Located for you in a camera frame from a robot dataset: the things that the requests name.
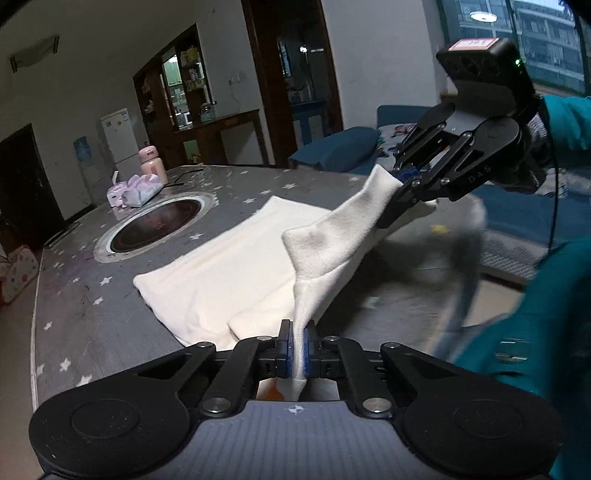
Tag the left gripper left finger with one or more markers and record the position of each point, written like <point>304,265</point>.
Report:
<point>239,372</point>

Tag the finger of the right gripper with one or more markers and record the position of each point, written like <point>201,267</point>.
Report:
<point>423,186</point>
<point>415,138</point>

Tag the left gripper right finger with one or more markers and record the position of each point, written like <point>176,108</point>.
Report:
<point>359,374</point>

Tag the cream white garment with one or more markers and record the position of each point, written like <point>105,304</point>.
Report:
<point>287,261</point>

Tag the patterned pillow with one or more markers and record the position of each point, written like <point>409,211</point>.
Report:
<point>390,138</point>

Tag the blue sofa cushion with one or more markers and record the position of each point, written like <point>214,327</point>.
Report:
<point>353,151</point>

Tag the built-in induction cooktop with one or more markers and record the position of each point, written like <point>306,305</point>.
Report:
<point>152,225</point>

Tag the grey star tablecloth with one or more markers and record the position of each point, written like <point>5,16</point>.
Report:
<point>90,320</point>

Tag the pink tissue pack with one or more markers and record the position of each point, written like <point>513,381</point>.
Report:
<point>133,193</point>

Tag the pink thermos bottle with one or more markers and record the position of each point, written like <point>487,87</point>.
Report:
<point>150,163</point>

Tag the water dispenser with blue bottle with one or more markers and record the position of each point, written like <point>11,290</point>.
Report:
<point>90,169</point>

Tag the white refrigerator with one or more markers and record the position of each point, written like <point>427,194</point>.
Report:
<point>120,139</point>

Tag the floral kids chair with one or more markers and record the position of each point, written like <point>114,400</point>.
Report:
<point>18,270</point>

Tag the dark wooden display shelf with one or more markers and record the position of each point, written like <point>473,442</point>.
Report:
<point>170,89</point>

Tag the black camera box with label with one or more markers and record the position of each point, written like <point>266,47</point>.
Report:
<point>491,78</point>

